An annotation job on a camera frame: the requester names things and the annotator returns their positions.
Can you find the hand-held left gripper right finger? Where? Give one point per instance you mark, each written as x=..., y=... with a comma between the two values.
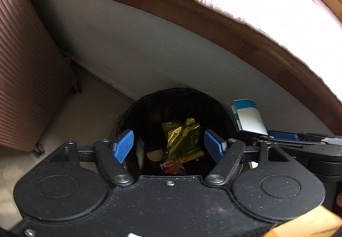
x=213, y=146

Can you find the colourful striped snack wrapper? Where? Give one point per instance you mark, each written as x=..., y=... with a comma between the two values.
x=172, y=166

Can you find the person's yellow clothing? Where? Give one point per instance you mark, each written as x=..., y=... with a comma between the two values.
x=307, y=223

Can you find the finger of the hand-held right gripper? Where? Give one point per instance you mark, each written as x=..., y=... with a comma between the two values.
x=252, y=138
x=283, y=136

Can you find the pink ribbed suitcase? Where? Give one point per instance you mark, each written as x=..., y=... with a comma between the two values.
x=24, y=66

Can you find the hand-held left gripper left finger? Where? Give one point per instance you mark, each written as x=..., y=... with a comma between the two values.
x=123, y=146

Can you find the white blue carton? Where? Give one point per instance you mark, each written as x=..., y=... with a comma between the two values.
x=249, y=118

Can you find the large gold foil wrapper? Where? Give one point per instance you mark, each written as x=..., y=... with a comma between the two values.
x=183, y=140

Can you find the wooden desk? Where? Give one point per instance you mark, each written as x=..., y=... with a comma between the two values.
x=187, y=12

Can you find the black trash bin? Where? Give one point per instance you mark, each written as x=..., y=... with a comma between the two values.
x=149, y=108

